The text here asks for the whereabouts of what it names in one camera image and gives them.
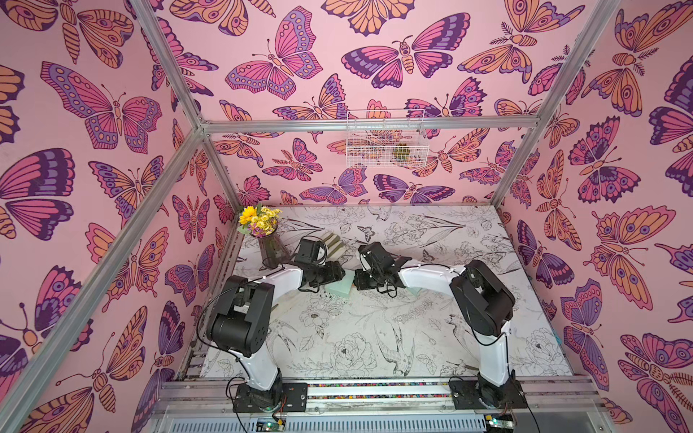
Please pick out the glass vase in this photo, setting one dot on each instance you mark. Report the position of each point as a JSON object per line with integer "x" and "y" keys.
{"x": 273, "y": 252}

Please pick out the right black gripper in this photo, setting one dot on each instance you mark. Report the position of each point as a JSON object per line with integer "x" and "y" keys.
{"x": 365, "y": 277}

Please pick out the yellow flower bouquet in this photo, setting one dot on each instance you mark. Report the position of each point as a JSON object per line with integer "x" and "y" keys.
{"x": 259, "y": 221}

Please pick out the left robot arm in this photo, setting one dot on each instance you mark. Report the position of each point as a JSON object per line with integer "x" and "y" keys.
{"x": 240, "y": 319}

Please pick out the white wire basket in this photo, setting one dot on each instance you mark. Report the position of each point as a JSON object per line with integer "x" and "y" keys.
{"x": 387, "y": 143}

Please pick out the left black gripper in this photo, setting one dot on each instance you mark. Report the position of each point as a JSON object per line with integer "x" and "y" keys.
{"x": 333, "y": 273}

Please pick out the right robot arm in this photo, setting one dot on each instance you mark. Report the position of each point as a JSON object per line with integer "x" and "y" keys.
{"x": 485, "y": 303}

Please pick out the beige garden glove far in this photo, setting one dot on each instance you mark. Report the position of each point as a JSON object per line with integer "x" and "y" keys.
{"x": 335, "y": 246}

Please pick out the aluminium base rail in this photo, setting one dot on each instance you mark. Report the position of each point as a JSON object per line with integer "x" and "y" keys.
{"x": 534, "y": 394}

